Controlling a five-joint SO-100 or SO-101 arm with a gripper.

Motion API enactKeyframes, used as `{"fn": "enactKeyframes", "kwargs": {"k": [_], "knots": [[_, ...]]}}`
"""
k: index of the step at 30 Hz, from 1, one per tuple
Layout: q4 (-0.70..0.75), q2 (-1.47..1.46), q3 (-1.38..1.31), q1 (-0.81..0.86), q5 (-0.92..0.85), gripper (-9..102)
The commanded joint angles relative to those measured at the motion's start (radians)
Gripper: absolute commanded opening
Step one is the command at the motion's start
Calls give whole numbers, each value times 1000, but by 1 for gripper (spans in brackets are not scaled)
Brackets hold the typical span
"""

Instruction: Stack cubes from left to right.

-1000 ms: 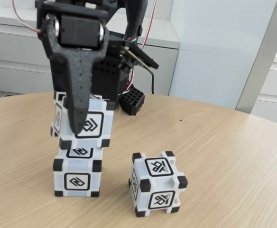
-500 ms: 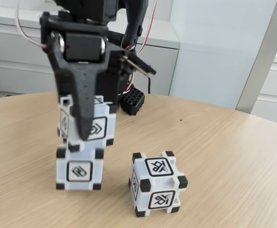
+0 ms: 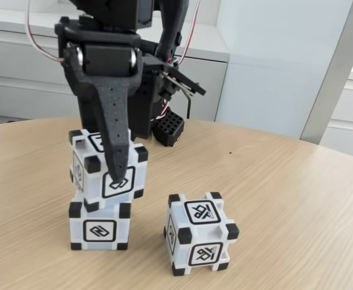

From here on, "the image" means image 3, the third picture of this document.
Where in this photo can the black gripper camera module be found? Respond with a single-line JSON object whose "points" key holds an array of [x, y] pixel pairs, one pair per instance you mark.
{"points": [[182, 80]]}

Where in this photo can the grey metal column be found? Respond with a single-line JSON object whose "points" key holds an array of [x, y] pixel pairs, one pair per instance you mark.
{"points": [[330, 90]]}

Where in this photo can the white drawer cabinet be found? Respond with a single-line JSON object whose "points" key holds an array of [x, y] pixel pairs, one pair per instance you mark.
{"points": [[351, 121]]}

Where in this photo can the white cube lettered symbol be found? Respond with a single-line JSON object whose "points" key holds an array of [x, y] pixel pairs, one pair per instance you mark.
{"points": [[200, 238]]}

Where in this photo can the white cube zigzag symbol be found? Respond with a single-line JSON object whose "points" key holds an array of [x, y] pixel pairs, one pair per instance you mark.
{"points": [[99, 231]]}

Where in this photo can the white cube nested diamond symbol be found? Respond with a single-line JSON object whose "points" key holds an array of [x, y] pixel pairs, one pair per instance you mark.
{"points": [[92, 184]]}

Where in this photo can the white low cabinet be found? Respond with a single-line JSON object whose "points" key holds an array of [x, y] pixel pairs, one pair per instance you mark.
{"points": [[13, 84]]}

